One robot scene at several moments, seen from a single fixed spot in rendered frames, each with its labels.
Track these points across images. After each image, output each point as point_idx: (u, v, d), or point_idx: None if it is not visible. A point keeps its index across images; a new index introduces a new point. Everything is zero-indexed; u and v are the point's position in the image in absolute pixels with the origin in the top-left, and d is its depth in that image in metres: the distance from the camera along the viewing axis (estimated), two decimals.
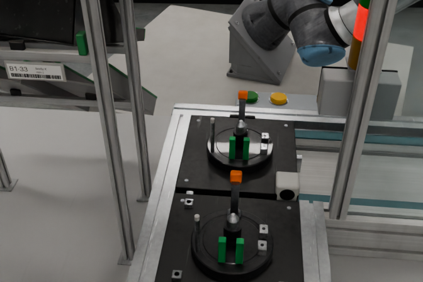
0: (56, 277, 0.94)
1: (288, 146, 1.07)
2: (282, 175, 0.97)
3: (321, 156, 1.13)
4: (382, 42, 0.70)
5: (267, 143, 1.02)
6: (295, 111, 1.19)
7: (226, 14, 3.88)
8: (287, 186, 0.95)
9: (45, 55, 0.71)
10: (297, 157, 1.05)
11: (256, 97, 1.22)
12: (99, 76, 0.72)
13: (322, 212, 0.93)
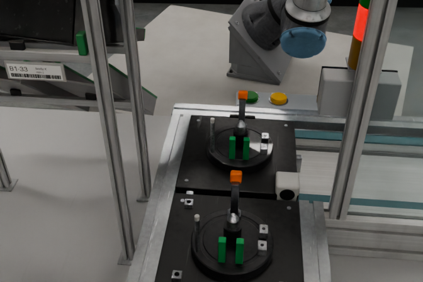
0: (56, 277, 0.94)
1: (288, 146, 1.07)
2: (282, 175, 0.97)
3: (321, 156, 1.13)
4: (382, 42, 0.70)
5: (267, 143, 1.02)
6: (295, 111, 1.19)
7: (226, 14, 3.88)
8: (287, 186, 0.95)
9: (45, 55, 0.71)
10: (297, 157, 1.05)
11: (256, 97, 1.22)
12: (99, 76, 0.72)
13: (322, 212, 0.93)
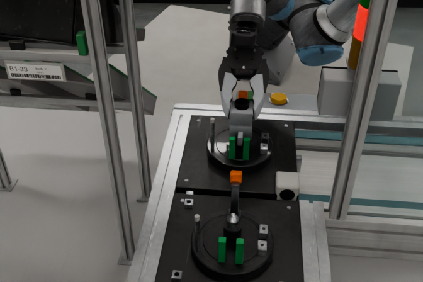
0: (56, 277, 0.94)
1: (288, 146, 1.07)
2: (282, 175, 0.97)
3: (321, 156, 1.13)
4: (382, 42, 0.70)
5: (267, 143, 1.02)
6: (295, 111, 1.19)
7: (226, 14, 3.88)
8: (287, 186, 0.95)
9: (45, 55, 0.71)
10: (297, 157, 1.05)
11: None
12: (99, 76, 0.72)
13: (322, 212, 0.93)
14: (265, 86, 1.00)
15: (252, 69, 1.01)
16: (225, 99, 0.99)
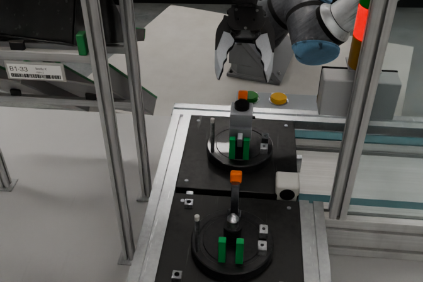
0: (56, 277, 0.94)
1: (288, 146, 1.07)
2: (282, 175, 0.97)
3: (321, 156, 1.13)
4: (382, 42, 0.70)
5: (267, 143, 1.02)
6: (295, 111, 1.19)
7: (226, 14, 3.88)
8: (287, 186, 0.95)
9: (45, 55, 0.71)
10: (297, 157, 1.05)
11: (256, 97, 1.22)
12: (99, 76, 0.72)
13: (322, 212, 0.93)
14: (272, 46, 0.95)
15: (255, 31, 0.96)
16: (219, 58, 0.94)
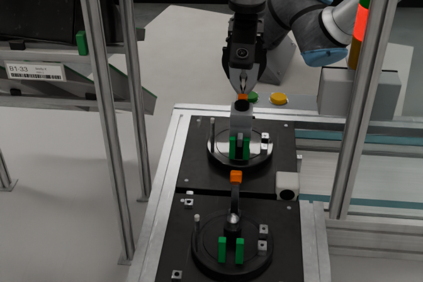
0: (56, 277, 0.94)
1: (288, 146, 1.07)
2: (282, 175, 0.97)
3: (321, 156, 1.13)
4: (382, 42, 0.70)
5: (267, 143, 1.02)
6: (295, 111, 1.19)
7: (226, 14, 3.88)
8: (287, 186, 0.95)
9: (45, 55, 0.71)
10: (297, 157, 1.05)
11: (256, 97, 1.22)
12: (99, 76, 0.72)
13: (322, 212, 0.93)
14: (260, 72, 1.02)
15: None
16: (235, 85, 1.04)
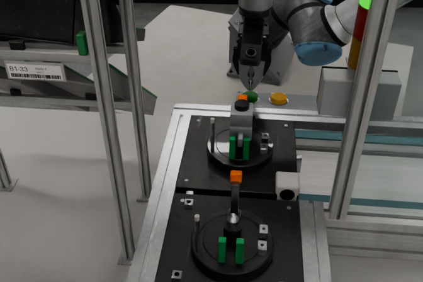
0: (56, 277, 0.94)
1: (288, 146, 1.07)
2: (282, 175, 0.97)
3: (321, 156, 1.13)
4: (382, 42, 0.70)
5: (267, 143, 1.02)
6: (295, 111, 1.19)
7: (226, 14, 3.88)
8: (287, 186, 0.95)
9: (45, 55, 0.71)
10: (297, 157, 1.05)
11: (256, 97, 1.22)
12: (99, 76, 0.72)
13: (322, 212, 0.93)
14: (265, 69, 1.18)
15: None
16: (244, 80, 1.20)
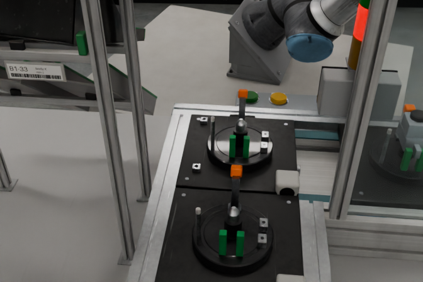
0: (56, 277, 0.94)
1: None
2: None
3: (321, 156, 1.13)
4: (382, 42, 0.70)
5: None
6: (295, 111, 1.19)
7: (226, 14, 3.88)
8: None
9: (45, 55, 0.71)
10: None
11: (256, 97, 1.22)
12: (99, 76, 0.72)
13: (322, 212, 0.93)
14: None
15: None
16: None
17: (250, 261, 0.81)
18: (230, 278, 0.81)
